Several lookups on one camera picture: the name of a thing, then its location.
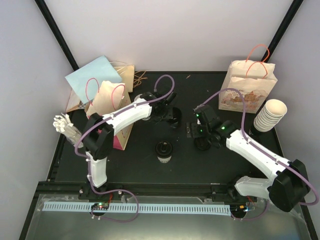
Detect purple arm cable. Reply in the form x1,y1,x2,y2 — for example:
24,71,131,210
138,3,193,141
74,74,176,223
197,87,320,222

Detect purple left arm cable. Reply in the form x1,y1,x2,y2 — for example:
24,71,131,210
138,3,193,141
74,74,176,223

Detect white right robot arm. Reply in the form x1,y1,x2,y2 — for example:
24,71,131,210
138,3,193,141
186,105,311,212

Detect brown kraft paper bag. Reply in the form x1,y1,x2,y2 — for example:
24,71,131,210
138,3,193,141
110,61,148,93

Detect tall stack paper cups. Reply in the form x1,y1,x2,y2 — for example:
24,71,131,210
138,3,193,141
253,99,288,133

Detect cream paper bag pink sides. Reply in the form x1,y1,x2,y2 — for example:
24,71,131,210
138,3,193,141
85,81,133,151

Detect black coffee cup lid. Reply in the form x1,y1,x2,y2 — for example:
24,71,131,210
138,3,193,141
155,140,173,158

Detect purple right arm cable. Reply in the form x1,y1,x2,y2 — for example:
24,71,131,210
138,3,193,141
197,87,320,222

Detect patterned flat paper bag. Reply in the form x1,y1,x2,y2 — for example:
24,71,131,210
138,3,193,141
65,90,86,113

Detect black lid stacks right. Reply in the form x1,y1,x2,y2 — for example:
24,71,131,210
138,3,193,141
249,127,262,138

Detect light blue slotted cable duct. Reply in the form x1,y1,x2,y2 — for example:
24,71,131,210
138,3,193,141
42,201,231,216

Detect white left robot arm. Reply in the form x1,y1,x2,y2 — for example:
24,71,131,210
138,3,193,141
82,92,182,200

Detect light blue paper bag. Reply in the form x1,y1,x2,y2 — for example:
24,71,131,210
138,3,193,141
65,55,122,104

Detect Cream Bear printed paper bag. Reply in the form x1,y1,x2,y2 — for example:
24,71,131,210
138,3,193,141
218,49,278,114

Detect white paper coffee cup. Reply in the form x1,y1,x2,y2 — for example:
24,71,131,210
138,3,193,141
157,155,172,164

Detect small stack paper cups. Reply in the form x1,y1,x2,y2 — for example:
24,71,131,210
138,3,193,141
134,94,142,101

